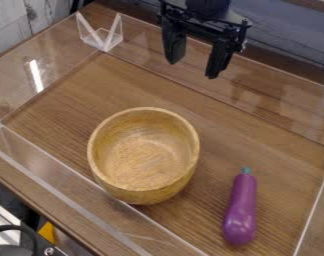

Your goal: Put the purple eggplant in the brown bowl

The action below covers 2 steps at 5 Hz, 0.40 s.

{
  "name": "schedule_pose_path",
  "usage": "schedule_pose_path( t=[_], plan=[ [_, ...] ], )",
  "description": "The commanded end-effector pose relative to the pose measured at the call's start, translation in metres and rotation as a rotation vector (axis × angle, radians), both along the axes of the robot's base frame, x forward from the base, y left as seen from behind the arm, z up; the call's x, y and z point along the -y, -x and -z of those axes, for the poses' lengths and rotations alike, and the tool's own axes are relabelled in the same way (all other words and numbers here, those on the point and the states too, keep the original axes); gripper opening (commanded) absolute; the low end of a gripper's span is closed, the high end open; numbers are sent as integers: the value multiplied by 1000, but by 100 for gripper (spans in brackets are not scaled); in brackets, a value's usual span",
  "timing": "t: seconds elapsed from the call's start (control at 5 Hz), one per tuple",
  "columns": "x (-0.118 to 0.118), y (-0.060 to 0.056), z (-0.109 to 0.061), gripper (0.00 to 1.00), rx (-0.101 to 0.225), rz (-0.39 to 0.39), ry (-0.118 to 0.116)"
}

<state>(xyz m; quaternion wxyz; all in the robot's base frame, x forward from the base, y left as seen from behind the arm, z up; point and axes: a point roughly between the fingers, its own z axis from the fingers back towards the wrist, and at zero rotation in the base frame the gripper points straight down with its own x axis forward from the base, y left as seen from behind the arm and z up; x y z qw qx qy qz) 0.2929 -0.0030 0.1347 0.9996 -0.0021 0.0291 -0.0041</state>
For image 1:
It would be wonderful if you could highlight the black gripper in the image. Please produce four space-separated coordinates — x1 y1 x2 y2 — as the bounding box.
159 0 252 79

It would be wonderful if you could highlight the purple toy eggplant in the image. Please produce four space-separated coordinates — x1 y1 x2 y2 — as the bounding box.
222 167 257 245

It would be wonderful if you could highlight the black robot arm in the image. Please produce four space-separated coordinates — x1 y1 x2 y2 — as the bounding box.
159 0 252 79

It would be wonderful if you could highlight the brown wooden bowl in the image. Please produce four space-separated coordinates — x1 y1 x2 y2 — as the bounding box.
87 107 201 205

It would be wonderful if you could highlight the yellow black device corner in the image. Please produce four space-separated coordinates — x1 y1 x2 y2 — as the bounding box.
38 221 69 256

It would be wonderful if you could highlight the clear acrylic corner bracket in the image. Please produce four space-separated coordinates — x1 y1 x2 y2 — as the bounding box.
75 13 123 52

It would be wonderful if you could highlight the clear acrylic front wall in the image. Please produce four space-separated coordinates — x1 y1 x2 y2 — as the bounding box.
0 123 206 256

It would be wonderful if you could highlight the black cable lower left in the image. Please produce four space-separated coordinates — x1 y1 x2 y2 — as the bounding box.
0 224 39 256

